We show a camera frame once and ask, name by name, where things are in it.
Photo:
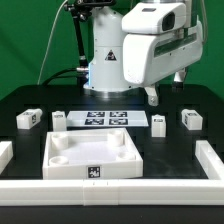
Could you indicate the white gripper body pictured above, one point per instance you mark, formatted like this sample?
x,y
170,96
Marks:
x,y
148,59

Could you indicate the white obstacle fence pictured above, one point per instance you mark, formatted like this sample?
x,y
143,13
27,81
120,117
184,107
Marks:
x,y
209,191

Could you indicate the white marker base plate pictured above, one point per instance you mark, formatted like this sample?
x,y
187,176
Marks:
x,y
107,119

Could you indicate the white square tabletop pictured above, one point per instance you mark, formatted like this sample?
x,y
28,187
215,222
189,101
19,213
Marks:
x,y
91,154

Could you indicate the black camera stand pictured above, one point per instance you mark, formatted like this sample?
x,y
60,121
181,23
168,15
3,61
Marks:
x,y
80,11

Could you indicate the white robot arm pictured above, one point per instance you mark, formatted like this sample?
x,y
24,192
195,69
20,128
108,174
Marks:
x,y
105,71

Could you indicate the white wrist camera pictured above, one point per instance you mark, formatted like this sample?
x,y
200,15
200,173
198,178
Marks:
x,y
147,18

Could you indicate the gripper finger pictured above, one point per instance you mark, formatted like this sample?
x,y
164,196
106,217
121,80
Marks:
x,y
179,78
153,99

